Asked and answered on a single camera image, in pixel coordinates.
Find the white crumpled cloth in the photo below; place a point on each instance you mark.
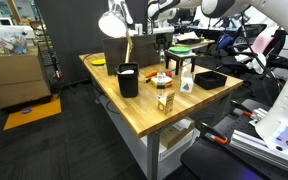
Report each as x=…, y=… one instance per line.
x=252, y=61

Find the small wooden block box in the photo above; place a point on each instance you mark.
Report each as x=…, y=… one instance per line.
x=166, y=103

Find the white paper wad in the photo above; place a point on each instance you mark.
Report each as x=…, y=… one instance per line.
x=127, y=71

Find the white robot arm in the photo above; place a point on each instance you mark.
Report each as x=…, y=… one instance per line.
x=284, y=110

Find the brown cardboard box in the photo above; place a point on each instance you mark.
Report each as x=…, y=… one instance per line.
x=175, y=133

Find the green round plate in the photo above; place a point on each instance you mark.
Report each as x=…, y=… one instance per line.
x=179, y=49

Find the clear plastic cup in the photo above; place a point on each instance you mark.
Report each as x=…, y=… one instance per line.
x=163, y=56

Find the purple tape roll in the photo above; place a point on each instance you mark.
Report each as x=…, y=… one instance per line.
x=26, y=110

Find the clear plastic storage bin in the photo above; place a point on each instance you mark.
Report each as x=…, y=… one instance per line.
x=4, y=41

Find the black partition curtain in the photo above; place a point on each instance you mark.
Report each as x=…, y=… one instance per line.
x=74, y=33

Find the yellow round disc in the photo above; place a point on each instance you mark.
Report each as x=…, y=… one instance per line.
x=98, y=62

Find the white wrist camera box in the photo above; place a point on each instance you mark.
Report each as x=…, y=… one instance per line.
x=163, y=30

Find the pink chair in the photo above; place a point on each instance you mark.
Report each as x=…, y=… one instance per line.
x=262, y=43

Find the background wooden table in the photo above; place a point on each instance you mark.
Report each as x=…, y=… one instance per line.
x=194, y=41

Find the orange floor mat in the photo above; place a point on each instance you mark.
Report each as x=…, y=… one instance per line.
x=34, y=115

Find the black perforated mounting table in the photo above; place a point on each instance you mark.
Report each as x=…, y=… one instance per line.
x=210, y=160

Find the black office chair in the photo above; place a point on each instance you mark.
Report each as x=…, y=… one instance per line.
x=237, y=63

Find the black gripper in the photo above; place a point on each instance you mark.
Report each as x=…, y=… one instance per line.
x=163, y=39

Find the black trash bin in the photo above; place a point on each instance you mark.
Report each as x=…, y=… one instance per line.
x=128, y=85

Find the gray metal table frame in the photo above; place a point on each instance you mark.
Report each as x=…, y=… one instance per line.
x=153, y=153

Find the blue backpack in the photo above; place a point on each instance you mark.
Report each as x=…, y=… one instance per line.
x=224, y=42

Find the orange toy carrot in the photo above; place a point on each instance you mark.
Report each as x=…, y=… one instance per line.
x=151, y=74

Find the red toy tomato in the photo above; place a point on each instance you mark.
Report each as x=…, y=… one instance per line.
x=169, y=74

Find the white printed carton box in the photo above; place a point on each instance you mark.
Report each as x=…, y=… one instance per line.
x=186, y=83

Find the aluminium rail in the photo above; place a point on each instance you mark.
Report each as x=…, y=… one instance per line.
x=250, y=143

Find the black drawer tray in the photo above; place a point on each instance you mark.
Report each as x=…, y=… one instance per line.
x=210, y=81

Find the toy bread slice stack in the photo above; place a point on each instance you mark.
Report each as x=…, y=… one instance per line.
x=154, y=81

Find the small dark wooden stand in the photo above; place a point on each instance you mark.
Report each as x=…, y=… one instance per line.
x=170, y=58

